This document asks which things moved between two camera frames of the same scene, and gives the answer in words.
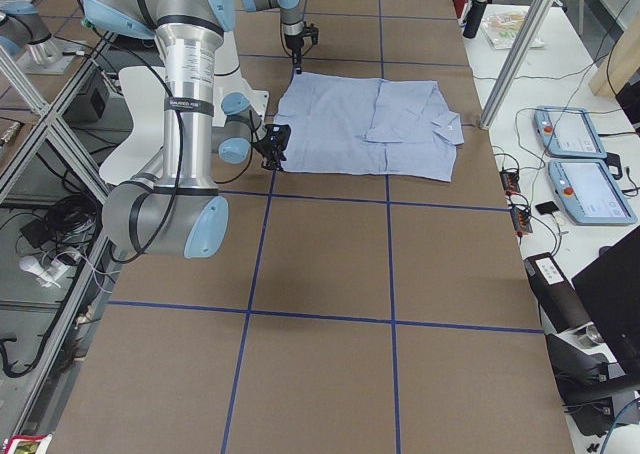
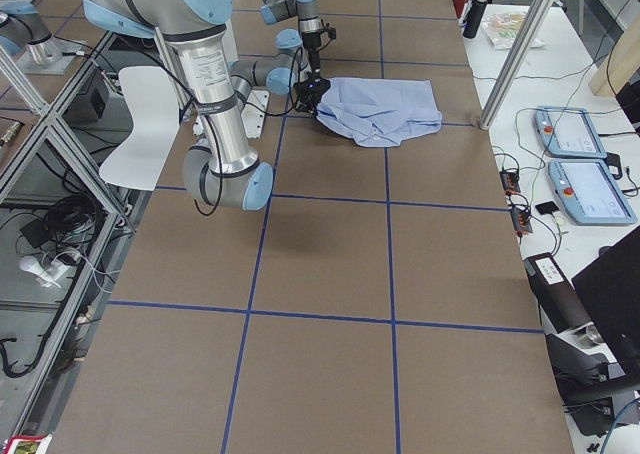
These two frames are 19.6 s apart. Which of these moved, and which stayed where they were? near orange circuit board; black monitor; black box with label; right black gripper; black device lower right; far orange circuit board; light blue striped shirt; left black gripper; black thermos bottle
Moved: left black gripper; right black gripper; light blue striped shirt
Stayed: black device lower right; far orange circuit board; black box with label; black thermos bottle; near orange circuit board; black monitor
